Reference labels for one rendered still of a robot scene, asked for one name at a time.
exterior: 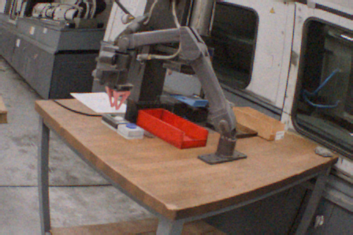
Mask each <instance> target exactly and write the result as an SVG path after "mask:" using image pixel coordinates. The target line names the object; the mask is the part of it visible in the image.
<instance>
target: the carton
mask: <svg viewBox="0 0 353 235"><path fill-rule="evenodd" d="M233 111H234V113H235V115H236V119H237V120H236V122H238V123H240V124H241V125H245V126H247V127H249V128H250V129H253V130H255V131H257V132H258V134H257V136H260V137H261V138H263V139H265V140H268V141H272V140H279V139H284V127H285V124H284V123H282V122H280V121H277V120H276V119H273V118H272V117H269V116H267V115H265V114H262V113H260V112H258V111H257V110H253V109H251V108H250V107H244V108H240V107H233Z"/></svg>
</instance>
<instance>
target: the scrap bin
mask: <svg viewBox="0 0 353 235"><path fill-rule="evenodd" d="M137 126H139V127H140V128H142V129H144V130H146V131H148V132H151V133H152V135H154V136H156V137H158V138H159V139H162V140H164V141H166V142H168V143H169V144H170V145H173V146H174V147H177V148H178V149H180V150H184V149H191V148H200V147H205V146H206V143H207V140H208V136H209V130H207V129H204V128H202V127H200V126H198V125H195V124H193V122H190V121H188V120H186V119H184V118H182V117H179V116H176V115H175V114H172V113H170V112H169V111H167V110H165V109H149V110H139V114H138V119H137Z"/></svg>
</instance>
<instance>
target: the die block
mask: <svg viewBox="0 0 353 235"><path fill-rule="evenodd" d="M159 100H160V101H163V102H164V103H165V101H164V100H161V99H159ZM197 109H198V110H197V111H193V114H192V113H190V111H188V110H185V109H184V108H181V106H174V105H170V104H168V103H165V110H167V111H169V112H170V113H172V114H175V115H176V116H179V117H181V118H184V117H186V118H188V120H190V121H194V122H204V121H206V120H207V116H208V113H207V111H205V110H200V109H199V108H197Z"/></svg>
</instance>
